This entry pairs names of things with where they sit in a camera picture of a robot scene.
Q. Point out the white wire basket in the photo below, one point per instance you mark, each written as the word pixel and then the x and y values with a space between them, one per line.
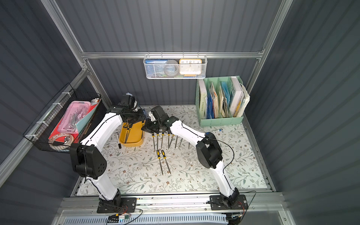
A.
pixel 177 57

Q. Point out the yellow white clock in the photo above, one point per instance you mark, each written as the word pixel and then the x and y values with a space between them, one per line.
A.
pixel 190 67

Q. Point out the green file organizer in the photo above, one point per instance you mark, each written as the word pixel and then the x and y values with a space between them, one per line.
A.
pixel 213 97

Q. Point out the white book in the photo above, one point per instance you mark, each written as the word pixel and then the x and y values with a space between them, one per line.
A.
pixel 237 95

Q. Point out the black wire basket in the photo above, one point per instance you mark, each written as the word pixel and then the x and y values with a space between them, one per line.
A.
pixel 40 131

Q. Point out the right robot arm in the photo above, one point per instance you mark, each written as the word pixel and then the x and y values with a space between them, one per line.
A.
pixel 208 149

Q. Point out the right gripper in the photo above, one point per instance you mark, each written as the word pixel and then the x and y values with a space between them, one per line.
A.
pixel 153 127

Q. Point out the black white marker pen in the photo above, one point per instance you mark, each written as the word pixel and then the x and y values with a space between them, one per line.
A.
pixel 118 140

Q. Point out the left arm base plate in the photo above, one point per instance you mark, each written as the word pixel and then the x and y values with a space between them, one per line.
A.
pixel 121 205

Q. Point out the yellow storage box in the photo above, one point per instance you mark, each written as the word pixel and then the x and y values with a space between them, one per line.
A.
pixel 131 135

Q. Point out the pink plastic case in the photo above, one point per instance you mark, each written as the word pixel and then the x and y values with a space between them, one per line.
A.
pixel 75 112

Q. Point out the blue box in basket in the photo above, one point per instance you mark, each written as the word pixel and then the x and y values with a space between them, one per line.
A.
pixel 154 67

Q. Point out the grey tape roll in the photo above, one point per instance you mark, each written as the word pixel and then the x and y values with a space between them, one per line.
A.
pixel 171 68

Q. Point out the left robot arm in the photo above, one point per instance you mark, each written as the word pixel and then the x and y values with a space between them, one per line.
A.
pixel 87 158

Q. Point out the aluminium rail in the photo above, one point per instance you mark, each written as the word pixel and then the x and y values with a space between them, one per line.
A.
pixel 177 203

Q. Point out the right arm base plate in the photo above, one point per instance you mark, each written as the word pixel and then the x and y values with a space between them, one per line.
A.
pixel 219 202

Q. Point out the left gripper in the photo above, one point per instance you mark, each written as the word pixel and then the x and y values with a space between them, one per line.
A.
pixel 132 117

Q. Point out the red folder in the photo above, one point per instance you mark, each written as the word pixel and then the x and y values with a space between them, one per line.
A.
pixel 64 138

